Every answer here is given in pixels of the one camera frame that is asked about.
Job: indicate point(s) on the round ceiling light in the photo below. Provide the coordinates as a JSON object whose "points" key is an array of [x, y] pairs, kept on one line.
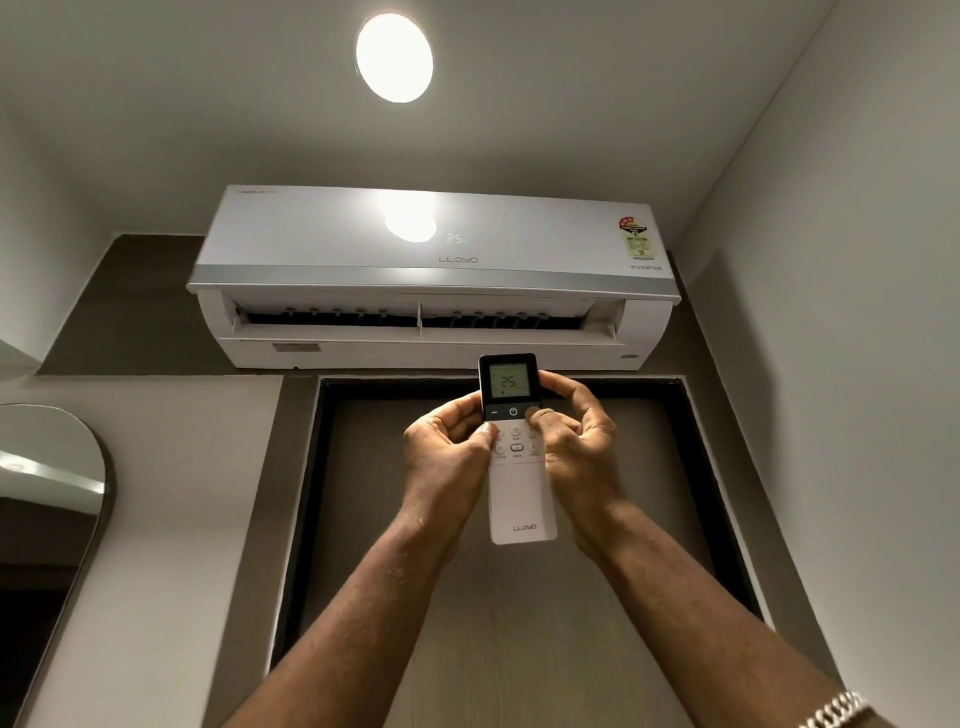
{"points": [[394, 58]]}

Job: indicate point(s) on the person's right forearm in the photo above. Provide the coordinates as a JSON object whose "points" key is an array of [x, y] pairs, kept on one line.
{"points": [[712, 622]]}

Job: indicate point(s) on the person's left thumb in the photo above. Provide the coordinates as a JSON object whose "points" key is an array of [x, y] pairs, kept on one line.
{"points": [[480, 436]]}

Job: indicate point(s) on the brown door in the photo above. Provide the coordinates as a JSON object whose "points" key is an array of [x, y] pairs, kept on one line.
{"points": [[517, 585]]}

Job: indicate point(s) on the person's right hand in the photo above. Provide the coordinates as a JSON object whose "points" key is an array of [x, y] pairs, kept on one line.
{"points": [[581, 457]]}

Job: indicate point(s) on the rounded wall mirror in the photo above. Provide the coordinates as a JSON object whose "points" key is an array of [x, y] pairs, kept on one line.
{"points": [[45, 540]]}

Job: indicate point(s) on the person's left hand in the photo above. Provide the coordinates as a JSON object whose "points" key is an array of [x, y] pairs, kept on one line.
{"points": [[439, 469]]}

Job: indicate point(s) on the person's right thumb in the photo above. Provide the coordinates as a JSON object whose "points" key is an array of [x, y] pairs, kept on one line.
{"points": [[547, 424]]}

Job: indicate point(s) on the dark door frame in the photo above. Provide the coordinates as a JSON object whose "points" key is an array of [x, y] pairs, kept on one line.
{"points": [[315, 480]]}

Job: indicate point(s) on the person's left forearm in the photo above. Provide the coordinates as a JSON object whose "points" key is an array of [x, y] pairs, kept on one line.
{"points": [[352, 622]]}

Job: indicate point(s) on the white air conditioner remote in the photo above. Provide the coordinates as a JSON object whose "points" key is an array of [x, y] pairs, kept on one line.
{"points": [[520, 495]]}

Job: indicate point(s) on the white wall air conditioner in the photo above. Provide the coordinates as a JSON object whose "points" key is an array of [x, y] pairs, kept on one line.
{"points": [[442, 277]]}

